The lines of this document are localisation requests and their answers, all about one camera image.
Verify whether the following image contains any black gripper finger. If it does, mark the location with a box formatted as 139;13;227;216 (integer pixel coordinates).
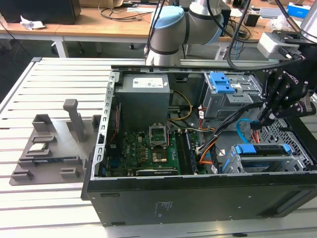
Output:
264;97;317;126
257;69;291;125

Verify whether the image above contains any orange red power wire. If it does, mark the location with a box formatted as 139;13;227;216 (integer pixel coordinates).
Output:
250;120;261;144

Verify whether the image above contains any hard disk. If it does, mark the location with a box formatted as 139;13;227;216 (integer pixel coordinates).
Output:
221;143;291;174

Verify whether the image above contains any grey disk bay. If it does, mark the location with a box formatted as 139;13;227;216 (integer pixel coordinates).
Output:
219;142;313;174

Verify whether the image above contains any blue drive cage latch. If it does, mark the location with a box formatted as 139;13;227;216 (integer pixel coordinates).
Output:
209;71;235;94

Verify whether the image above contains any clear plastic bag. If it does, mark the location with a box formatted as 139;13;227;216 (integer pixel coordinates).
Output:
268;13;295;32

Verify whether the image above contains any grey drive cage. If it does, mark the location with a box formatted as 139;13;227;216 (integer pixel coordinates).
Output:
199;71;265;131

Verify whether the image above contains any blue cardboard box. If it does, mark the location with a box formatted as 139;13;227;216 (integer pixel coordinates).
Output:
286;1;313;19

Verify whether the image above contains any small black container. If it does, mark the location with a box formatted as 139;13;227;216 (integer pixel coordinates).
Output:
244;12;261;27

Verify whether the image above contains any installed RAM stick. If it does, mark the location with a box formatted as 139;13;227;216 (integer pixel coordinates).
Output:
185;131;200;174

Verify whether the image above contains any black RAM slot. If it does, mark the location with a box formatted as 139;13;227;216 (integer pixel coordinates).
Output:
176;131;189;174

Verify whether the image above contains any metal socket cover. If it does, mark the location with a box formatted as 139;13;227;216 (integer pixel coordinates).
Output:
148;122;169;149

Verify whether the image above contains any black PC case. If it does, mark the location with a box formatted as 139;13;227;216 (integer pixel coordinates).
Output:
81;64;317;228

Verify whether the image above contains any grey power supply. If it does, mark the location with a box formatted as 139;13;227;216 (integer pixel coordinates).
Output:
114;74;174;126

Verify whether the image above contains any CPU socket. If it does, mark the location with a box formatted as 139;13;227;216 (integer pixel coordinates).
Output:
150;148;169;164

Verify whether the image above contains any black graphics card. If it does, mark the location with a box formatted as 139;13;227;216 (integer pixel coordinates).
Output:
128;168;179;177

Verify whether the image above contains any green motherboard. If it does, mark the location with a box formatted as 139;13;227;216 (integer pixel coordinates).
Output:
106;130;206;177

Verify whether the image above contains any wooden desk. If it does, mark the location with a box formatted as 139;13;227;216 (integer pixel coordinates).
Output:
0;6;317;50

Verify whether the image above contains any grey parts rack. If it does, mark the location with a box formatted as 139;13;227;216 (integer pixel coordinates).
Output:
9;98;102;186

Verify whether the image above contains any silver CPU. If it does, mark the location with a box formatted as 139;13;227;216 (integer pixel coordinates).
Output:
28;143;48;152

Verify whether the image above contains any large black box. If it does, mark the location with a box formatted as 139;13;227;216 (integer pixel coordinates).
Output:
0;0;81;25

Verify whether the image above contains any crumpled white paper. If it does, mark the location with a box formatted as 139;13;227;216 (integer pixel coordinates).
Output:
19;15;47;31

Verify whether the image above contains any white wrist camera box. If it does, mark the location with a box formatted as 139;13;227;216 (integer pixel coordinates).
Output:
257;31;302;60

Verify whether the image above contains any blue data wire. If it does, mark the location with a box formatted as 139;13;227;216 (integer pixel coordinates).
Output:
235;118;252;144

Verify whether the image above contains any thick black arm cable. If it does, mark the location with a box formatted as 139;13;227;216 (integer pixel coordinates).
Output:
222;0;305;71

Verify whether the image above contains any black cable bundle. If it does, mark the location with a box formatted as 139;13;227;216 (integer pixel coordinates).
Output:
195;101;263;156

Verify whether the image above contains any yellow wire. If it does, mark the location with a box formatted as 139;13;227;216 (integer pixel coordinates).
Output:
168;90;193;122

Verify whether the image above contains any orange wire loop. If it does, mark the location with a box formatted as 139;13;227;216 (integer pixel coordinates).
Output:
199;141;218;166

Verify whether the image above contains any black desk cable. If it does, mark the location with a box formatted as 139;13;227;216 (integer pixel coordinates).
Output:
98;2;151;22

